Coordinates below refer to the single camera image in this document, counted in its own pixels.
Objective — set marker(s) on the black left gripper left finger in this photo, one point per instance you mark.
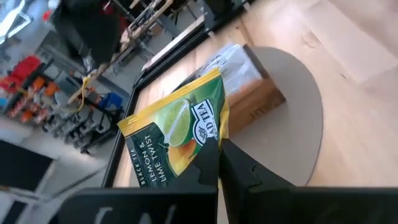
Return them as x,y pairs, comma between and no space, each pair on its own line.
205,168

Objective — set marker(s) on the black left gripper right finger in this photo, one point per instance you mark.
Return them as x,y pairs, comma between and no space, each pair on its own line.
239,174

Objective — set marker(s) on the lemon lime tea packet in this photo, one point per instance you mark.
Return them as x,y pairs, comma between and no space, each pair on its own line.
174,124

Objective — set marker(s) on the white and orange tea packet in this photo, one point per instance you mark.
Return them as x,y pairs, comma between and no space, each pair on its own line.
242,71
214,57

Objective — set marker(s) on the wooden tea organizer box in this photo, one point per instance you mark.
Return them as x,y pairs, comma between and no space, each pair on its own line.
255,105

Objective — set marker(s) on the round grey mat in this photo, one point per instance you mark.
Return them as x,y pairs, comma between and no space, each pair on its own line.
289,124

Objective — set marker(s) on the blue storage bin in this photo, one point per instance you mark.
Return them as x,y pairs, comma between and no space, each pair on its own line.
110,101

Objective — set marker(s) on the storage shelf rack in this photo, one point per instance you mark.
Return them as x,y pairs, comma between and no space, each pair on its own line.
31,102

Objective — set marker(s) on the red storage bin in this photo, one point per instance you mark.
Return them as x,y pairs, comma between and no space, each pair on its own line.
25,70

